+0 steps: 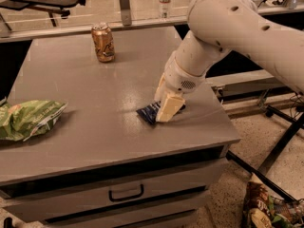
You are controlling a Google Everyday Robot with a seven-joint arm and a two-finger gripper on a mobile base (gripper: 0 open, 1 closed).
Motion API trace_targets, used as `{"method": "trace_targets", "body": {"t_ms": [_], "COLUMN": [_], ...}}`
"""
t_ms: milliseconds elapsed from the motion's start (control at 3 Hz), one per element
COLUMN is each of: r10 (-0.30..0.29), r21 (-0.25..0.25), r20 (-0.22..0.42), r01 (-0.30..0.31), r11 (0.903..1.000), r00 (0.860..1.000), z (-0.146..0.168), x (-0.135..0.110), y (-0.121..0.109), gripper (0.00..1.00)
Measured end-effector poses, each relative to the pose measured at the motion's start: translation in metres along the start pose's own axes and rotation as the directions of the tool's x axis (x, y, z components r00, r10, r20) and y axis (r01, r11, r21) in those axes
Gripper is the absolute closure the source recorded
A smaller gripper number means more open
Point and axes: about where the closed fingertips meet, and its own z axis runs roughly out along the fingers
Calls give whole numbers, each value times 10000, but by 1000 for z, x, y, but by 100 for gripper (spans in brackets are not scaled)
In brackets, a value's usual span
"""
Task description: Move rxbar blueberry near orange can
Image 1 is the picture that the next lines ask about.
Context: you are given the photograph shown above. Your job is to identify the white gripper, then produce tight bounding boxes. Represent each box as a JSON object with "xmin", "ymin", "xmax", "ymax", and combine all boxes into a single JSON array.
[{"xmin": 154, "ymin": 51, "xmax": 203, "ymax": 123}]

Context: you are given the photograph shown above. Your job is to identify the orange soda can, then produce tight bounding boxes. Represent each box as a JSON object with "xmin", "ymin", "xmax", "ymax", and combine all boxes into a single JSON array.
[{"xmin": 91, "ymin": 23, "xmax": 115, "ymax": 63}]

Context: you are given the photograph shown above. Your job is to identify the green chip bag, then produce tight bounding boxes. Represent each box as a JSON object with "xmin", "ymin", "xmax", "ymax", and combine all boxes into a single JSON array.
[{"xmin": 0, "ymin": 98, "xmax": 67, "ymax": 142}]

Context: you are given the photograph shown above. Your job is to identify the brown snack bag on floor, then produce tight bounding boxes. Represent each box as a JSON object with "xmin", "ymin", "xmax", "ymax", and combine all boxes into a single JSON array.
[{"xmin": 241, "ymin": 174, "xmax": 304, "ymax": 228}]

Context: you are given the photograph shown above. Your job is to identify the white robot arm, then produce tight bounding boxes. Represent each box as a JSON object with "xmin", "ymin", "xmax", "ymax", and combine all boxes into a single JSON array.
[{"xmin": 155, "ymin": 0, "xmax": 304, "ymax": 123}]

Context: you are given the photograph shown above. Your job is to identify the black drawer handle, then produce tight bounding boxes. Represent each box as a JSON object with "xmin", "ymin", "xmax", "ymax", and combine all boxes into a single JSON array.
[{"xmin": 108, "ymin": 184, "xmax": 144, "ymax": 202}]

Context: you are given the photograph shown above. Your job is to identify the black metal stand legs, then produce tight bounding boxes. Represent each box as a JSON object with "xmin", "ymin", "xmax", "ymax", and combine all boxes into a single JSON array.
[{"xmin": 226, "ymin": 105, "xmax": 304, "ymax": 201}]

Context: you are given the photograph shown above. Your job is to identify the blue rxbar blueberry wrapper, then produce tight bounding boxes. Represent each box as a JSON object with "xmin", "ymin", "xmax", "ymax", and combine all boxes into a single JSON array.
[{"xmin": 136, "ymin": 101, "xmax": 186, "ymax": 125}]

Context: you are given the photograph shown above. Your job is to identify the grey drawer cabinet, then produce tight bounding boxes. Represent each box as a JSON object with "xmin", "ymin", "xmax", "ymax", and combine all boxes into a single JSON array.
[{"xmin": 0, "ymin": 28, "xmax": 238, "ymax": 228}]

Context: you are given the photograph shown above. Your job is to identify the clear plastic water bottle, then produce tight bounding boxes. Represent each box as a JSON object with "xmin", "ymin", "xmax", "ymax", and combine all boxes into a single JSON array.
[{"xmin": 158, "ymin": 0, "xmax": 172, "ymax": 20}]

